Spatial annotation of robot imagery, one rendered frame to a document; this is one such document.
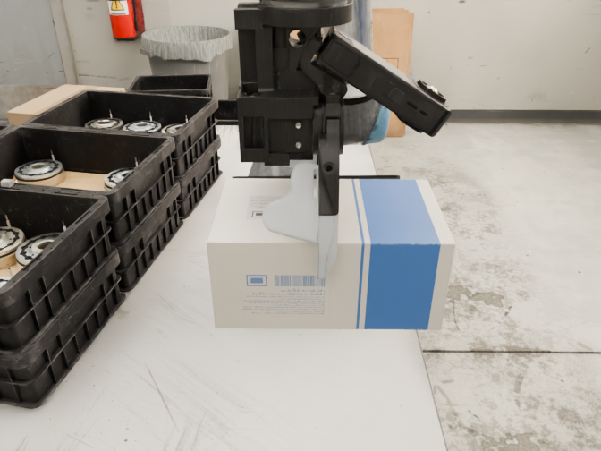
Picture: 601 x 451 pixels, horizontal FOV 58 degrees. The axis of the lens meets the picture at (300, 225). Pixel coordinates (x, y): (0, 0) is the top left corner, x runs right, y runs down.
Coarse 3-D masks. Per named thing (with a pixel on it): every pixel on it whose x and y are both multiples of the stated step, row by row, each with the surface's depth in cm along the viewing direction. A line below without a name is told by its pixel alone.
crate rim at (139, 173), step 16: (16, 128) 128; (32, 128) 128; (48, 128) 128; (64, 128) 128; (144, 160) 111; (160, 160) 116; (128, 176) 105; (144, 176) 109; (80, 192) 99; (96, 192) 99; (112, 192) 99; (128, 192) 104
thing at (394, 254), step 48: (240, 192) 52; (384, 192) 52; (432, 192) 52; (240, 240) 44; (288, 240) 44; (384, 240) 44; (432, 240) 44; (240, 288) 46; (288, 288) 46; (336, 288) 46; (384, 288) 46; (432, 288) 46
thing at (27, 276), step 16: (16, 192) 100; (32, 192) 99; (48, 192) 99; (64, 192) 99; (96, 208) 93; (80, 224) 89; (96, 224) 93; (64, 240) 85; (48, 256) 81; (32, 272) 78; (0, 288) 74; (16, 288) 75; (0, 304) 74
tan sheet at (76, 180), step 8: (72, 176) 128; (80, 176) 128; (88, 176) 128; (96, 176) 128; (104, 176) 128; (64, 184) 125; (72, 184) 125; (80, 184) 125; (88, 184) 125; (96, 184) 125
